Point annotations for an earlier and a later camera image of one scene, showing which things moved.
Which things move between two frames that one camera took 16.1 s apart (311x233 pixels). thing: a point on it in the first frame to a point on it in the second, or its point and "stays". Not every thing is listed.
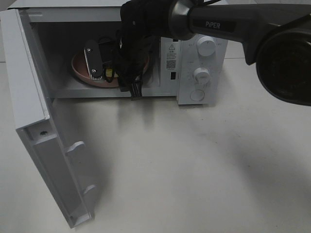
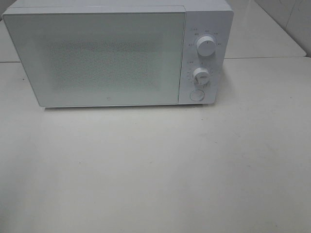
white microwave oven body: [75, 43] stays
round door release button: [197, 95] stays
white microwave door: [36, 122] to [99, 59]
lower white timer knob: [201, 76] stays
